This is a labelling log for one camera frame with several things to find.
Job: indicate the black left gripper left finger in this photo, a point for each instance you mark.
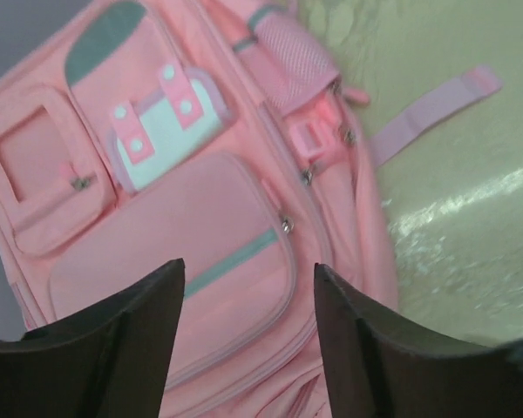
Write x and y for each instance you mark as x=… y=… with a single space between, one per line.
x=108 y=360

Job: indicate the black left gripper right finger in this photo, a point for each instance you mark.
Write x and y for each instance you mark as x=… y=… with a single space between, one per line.
x=377 y=363

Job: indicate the pink student backpack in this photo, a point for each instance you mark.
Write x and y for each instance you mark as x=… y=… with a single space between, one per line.
x=220 y=133

